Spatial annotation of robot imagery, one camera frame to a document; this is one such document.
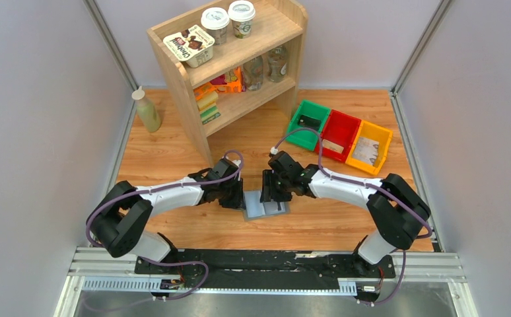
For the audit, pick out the left paper coffee cup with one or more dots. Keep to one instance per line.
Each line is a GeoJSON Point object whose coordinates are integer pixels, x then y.
{"type": "Point", "coordinates": [215, 21]}

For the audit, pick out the yellow plastic bin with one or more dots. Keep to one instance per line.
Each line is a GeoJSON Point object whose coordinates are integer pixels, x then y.
{"type": "Point", "coordinates": [377, 133]}

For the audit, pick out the tan card in red bin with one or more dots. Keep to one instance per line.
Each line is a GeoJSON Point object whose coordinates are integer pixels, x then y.
{"type": "Point", "coordinates": [331, 146]}

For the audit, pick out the black card in green bin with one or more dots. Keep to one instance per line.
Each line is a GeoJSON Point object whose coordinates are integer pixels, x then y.
{"type": "Point", "coordinates": [309, 122]}

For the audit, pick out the Chobani yogurt pack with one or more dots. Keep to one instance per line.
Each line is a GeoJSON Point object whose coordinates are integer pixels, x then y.
{"type": "Point", "coordinates": [193, 45]}

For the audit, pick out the stacked sponges pack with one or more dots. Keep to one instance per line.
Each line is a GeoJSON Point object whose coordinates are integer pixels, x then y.
{"type": "Point", "coordinates": [206, 97]}

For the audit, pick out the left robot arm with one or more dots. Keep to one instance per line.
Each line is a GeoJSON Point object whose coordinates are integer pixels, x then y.
{"type": "Point", "coordinates": [118, 223]}

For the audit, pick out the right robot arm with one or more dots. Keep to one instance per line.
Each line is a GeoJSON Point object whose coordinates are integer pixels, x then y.
{"type": "Point", "coordinates": [399, 213]}

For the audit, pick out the wooden shelf unit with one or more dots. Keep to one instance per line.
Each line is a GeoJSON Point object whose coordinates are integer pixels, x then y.
{"type": "Point", "coordinates": [276, 23]}

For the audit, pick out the green plastic bin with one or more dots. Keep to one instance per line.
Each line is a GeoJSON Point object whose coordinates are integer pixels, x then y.
{"type": "Point", "coordinates": [309, 115]}

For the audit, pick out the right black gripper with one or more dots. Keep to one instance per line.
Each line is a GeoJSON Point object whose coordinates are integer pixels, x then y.
{"type": "Point", "coordinates": [271, 188]}

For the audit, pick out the left clear glass jar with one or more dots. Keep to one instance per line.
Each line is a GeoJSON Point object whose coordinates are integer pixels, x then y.
{"type": "Point", "coordinates": [252, 73]}

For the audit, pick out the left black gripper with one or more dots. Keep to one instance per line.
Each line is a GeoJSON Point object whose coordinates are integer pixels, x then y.
{"type": "Point", "coordinates": [232, 195]}

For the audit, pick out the orange snack package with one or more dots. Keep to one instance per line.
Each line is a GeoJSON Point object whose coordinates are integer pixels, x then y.
{"type": "Point", "coordinates": [229, 82]}

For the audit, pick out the right paper coffee cup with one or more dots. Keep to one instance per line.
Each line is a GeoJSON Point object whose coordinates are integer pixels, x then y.
{"type": "Point", "coordinates": [241, 13]}

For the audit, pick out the white credit card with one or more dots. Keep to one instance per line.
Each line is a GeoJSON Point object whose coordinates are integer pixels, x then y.
{"type": "Point", "coordinates": [367, 158]}
{"type": "Point", "coordinates": [366, 145]}

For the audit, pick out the clear glass jar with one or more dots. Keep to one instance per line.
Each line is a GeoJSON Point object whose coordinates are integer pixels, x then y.
{"type": "Point", "coordinates": [277, 59]}
{"type": "Point", "coordinates": [252, 73]}

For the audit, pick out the green squeeze bottle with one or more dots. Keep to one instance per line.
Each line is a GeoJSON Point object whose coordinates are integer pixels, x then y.
{"type": "Point", "coordinates": [146, 110]}

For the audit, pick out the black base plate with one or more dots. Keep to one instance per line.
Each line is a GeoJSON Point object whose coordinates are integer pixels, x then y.
{"type": "Point", "coordinates": [266, 269]}

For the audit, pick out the paper coffee cup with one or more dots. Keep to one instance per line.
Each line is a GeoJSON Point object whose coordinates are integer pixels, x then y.
{"type": "Point", "coordinates": [215, 21]}
{"type": "Point", "coordinates": [241, 13]}

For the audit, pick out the red plastic bin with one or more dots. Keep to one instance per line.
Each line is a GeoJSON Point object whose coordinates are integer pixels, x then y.
{"type": "Point", "coordinates": [341, 129]}

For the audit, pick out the right clear glass jar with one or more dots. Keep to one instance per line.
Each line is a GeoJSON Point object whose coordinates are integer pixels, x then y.
{"type": "Point", "coordinates": [277, 59]}

